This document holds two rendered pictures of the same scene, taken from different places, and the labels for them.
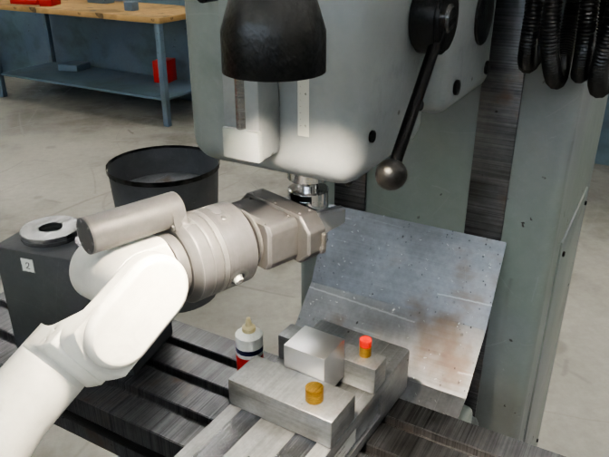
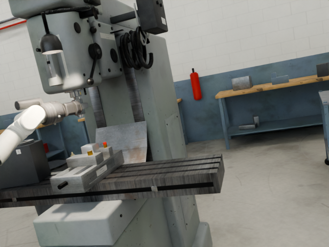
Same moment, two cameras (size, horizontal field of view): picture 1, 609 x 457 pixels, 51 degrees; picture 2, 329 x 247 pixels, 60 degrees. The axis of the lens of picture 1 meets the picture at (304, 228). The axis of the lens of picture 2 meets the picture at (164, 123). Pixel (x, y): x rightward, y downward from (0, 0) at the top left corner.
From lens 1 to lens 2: 0.69 m
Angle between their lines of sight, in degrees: 20
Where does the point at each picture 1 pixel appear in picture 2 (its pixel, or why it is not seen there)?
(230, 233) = (55, 104)
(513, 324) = (156, 145)
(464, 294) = (139, 138)
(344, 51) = (72, 55)
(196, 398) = not seen: hidden behind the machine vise
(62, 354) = (14, 127)
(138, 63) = not seen: hidden behind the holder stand
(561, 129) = (148, 84)
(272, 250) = (67, 110)
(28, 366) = (6, 132)
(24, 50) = not seen: outside the picture
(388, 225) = (114, 128)
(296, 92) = (64, 68)
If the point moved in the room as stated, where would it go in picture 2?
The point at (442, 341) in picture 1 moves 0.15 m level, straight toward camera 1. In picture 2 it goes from (136, 153) to (132, 161)
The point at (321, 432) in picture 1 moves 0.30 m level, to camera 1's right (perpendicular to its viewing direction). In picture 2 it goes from (93, 160) to (162, 143)
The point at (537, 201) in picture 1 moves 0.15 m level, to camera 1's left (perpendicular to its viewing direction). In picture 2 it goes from (150, 106) to (123, 111)
